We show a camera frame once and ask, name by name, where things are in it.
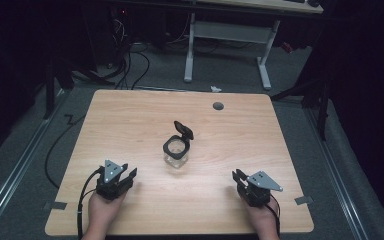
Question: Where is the bundle of black cables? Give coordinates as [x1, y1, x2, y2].
[108, 16, 151, 91]

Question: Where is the black metal stand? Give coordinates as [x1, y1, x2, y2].
[42, 54, 116, 120]
[269, 74, 332, 142]

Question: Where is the grey tape strip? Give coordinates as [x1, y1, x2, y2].
[294, 195, 315, 206]
[42, 200, 68, 212]

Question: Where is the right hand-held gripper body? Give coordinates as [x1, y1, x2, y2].
[237, 170, 284, 208]

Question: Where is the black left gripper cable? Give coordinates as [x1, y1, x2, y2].
[76, 167, 105, 240]

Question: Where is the white-framed desk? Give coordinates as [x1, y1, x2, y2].
[183, 0, 325, 91]

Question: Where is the black floor cable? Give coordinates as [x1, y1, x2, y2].
[44, 113, 88, 190]

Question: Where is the person's right hand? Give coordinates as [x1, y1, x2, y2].
[243, 195, 280, 233]

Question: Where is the metal floor rail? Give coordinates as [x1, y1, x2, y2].
[303, 107, 370, 240]
[0, 88, 70, 240]

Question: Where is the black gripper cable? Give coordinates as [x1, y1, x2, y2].
[265, 194, 282, 238]
[76, 167, 105, 240]

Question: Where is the glass jar with black flip lid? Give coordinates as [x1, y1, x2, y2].
[162, 120, 195, 169]

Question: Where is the person's left hand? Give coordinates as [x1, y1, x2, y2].
[87, 190, 128, 233]

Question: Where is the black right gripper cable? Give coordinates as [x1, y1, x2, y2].
[265, 194, 282, 238]

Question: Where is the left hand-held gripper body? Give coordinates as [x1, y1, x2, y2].
[95, 159, 130, 201]

